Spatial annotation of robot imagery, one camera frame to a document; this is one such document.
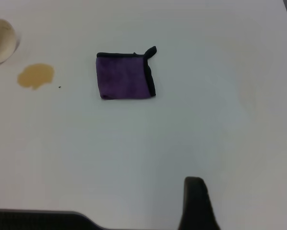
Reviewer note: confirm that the purple cloth with black trim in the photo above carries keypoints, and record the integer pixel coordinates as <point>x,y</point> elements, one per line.
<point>122,79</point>

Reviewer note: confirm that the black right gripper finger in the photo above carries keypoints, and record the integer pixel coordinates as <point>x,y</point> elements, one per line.
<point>197,206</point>

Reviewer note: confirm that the brown coffee spill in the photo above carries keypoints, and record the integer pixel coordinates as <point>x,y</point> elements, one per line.
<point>35,75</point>

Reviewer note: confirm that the white paper coffee cup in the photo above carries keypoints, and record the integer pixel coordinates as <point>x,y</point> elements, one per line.
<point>2,40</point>

